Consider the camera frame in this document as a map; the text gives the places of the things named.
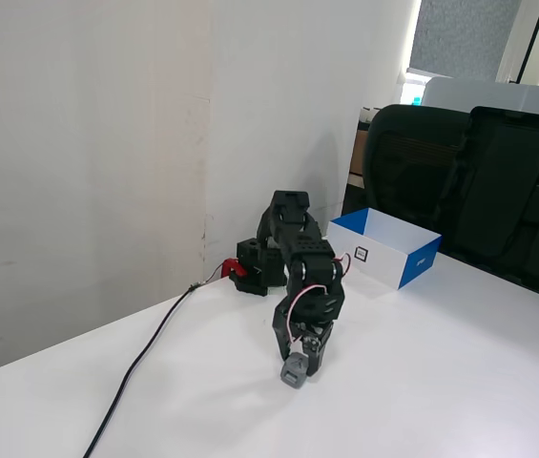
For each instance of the red clamp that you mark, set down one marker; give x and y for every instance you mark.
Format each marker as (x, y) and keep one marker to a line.
(230, 268)

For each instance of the gray block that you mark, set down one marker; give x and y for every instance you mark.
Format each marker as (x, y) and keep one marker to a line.
(293, 369)

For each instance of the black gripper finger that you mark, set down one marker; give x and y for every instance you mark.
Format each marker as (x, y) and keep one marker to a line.
(283, 346)
(317, 355)

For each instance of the white plastic panel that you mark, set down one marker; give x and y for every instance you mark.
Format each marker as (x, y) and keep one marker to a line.
(488, 97)

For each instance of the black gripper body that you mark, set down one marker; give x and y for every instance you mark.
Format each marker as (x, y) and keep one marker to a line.
(318, 346)

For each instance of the gray window blind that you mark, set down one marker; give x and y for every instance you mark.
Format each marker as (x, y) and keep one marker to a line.
(460, 33)

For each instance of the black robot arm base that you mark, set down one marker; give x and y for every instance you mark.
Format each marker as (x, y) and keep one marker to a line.
(252, 272)

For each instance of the black office chair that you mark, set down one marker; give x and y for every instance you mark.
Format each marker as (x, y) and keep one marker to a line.
(407, 167)

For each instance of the black plastic case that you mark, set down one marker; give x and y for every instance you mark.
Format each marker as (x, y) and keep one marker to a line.
(503, 200)

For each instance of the dark window frame post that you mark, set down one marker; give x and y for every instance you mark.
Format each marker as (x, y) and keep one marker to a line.
(531, 38)

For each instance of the brown cardboard box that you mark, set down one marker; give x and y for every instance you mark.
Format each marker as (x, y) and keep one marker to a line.
(358, 152)

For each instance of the blue and white box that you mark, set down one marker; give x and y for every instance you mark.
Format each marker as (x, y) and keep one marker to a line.
(383, 262)

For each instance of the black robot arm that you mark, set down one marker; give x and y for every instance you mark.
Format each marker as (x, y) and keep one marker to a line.
(307, 248)

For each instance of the bottle with blue cap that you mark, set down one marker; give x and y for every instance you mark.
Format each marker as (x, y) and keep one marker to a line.
(415, 100)

